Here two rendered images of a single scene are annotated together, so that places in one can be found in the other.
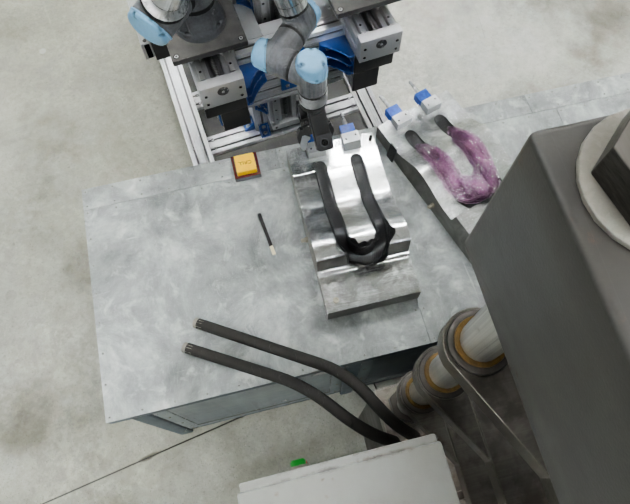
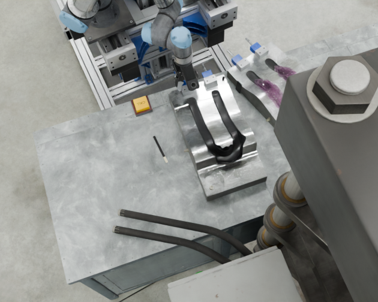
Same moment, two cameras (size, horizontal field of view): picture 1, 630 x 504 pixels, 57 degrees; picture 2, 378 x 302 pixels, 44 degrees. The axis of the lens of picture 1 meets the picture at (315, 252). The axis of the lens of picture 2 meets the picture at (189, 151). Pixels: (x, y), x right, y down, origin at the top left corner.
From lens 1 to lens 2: 38 cm
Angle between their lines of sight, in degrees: 3
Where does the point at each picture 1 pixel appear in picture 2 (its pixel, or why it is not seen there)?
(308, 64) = (179, 36)
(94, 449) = not seen: outside the picture
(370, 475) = (242, 271)
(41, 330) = (2, 236)
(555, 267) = (304, 132)
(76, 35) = (5, 24)
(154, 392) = (96, 260)
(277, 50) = (158, 29)
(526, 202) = (291, 105)
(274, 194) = (162, 122)
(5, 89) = not seen: outside the picture
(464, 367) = (288, 204)
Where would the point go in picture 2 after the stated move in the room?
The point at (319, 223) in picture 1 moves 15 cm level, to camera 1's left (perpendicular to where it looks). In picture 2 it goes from (195, 138) to (159, 142)
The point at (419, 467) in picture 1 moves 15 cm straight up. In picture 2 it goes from (269, 264) to (276, 251)
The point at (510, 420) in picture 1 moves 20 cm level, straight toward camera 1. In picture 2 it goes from (316, 230) to (239, 260)
